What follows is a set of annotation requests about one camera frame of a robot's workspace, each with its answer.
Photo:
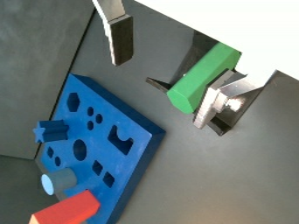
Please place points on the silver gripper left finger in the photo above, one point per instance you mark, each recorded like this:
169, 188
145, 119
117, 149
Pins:
119, 29

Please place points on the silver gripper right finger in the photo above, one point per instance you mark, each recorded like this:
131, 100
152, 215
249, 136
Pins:
228, 95

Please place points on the green hexagon block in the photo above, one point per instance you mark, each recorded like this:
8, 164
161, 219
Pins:
187, 91

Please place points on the blue shape sorter board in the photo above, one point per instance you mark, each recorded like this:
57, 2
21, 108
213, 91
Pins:
111, 144

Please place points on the dark blue star block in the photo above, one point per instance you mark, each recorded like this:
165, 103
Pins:
49, 131

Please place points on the light blue cylinder block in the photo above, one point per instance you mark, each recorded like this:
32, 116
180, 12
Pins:
58, 180

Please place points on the red square block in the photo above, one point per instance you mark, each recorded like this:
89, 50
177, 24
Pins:
70, 211

